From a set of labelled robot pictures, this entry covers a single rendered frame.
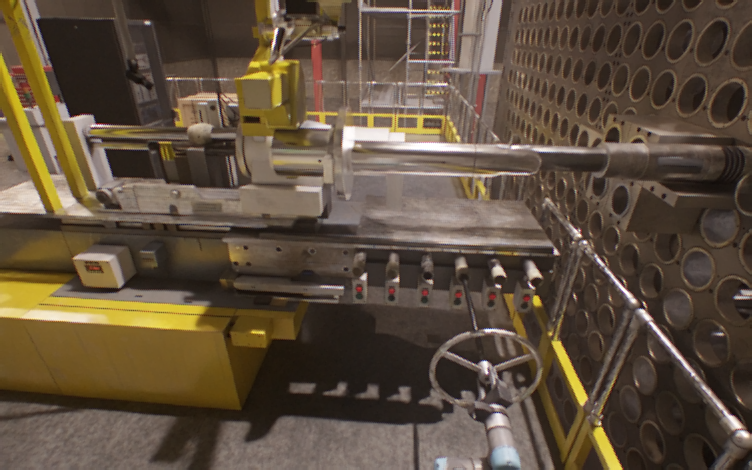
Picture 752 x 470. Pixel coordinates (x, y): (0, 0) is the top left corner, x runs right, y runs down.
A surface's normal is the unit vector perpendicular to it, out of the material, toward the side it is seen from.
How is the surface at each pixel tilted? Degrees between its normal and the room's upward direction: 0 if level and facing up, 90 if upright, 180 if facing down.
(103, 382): 90
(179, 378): 90
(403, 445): 0
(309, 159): 90
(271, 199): 90
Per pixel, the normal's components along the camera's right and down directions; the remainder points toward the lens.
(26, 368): -0.07, 0.47
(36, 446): 0.01, -0.88
